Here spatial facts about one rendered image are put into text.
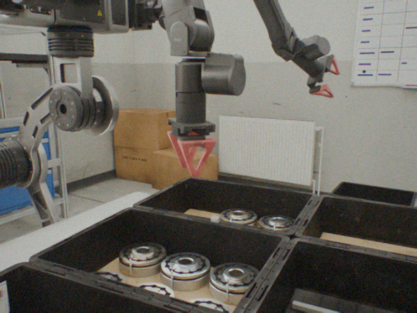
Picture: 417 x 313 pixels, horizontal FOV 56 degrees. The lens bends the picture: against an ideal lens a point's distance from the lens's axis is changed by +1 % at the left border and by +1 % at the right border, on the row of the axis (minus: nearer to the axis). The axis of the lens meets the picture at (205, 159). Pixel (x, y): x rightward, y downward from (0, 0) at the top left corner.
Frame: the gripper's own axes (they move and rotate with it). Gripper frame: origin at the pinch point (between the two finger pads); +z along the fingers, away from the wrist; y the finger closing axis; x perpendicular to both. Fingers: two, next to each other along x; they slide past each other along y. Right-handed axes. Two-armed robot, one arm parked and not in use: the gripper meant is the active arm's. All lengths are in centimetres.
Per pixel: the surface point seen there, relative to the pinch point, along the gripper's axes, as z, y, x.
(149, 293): 13.5, -18.4, 11.6
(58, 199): 82, 225, 36
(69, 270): 13.9, -7.3, 22.9
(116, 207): 39, 84, 7
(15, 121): 20, 209, 57
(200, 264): 20.6, -0.6, -2.1
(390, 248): 23, -2, -50
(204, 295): 23.7, -6.8, -0.9
